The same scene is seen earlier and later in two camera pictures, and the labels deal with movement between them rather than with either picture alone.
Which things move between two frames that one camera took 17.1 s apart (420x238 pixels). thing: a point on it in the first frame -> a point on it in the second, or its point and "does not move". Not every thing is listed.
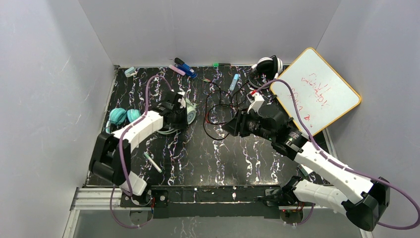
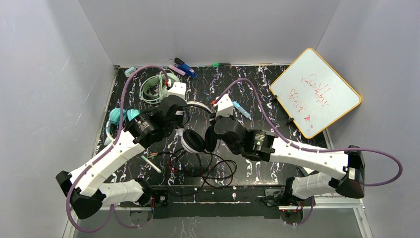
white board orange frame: x=323 y=94 does not move
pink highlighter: x=177 y=69 does not move
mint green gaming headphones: x=191 y=115 -> x=154 y=89
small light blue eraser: x=128 y=73 does not move
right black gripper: x=242 y=122 -> x=216 y=121
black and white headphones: x=266 y=71 -> x=195 y=141
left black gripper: x=179 y=107 does not move
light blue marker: x=235 y=79 -> x=241 y=109
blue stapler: x=180 y=65 does not move
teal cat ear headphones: x=118 y=116 does not move
